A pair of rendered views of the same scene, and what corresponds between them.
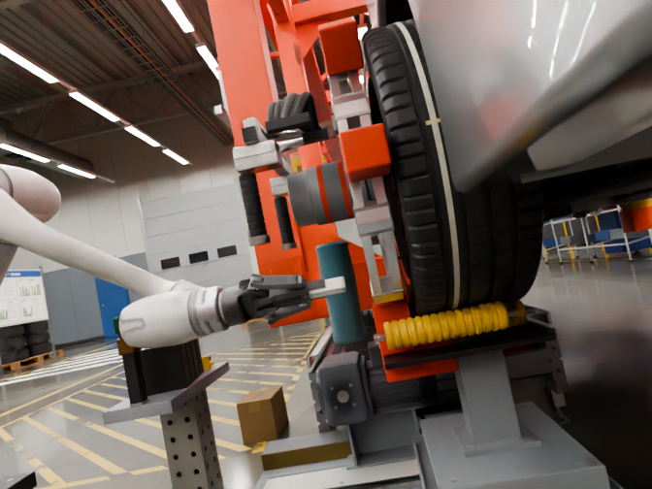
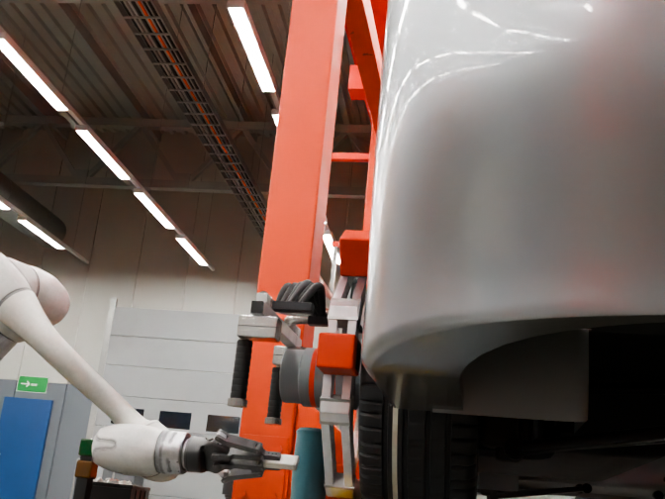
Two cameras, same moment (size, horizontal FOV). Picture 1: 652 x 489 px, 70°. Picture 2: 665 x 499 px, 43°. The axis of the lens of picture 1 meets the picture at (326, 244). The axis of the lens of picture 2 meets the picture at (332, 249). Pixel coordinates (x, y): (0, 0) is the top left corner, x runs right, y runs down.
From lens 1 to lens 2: 93 cm
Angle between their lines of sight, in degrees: 15
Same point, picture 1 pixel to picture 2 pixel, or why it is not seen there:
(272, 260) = (256, 435)
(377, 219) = (337, 412)
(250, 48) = (304, 199)
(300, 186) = (293, 363)
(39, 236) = (52, 344)
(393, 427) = not seen: outside the picture
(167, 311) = (138, 441)
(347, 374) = not seen: outside the picture
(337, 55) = (350, 261)
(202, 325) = (162, 461)
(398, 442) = not seen: outside the picture
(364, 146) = (334, 349)
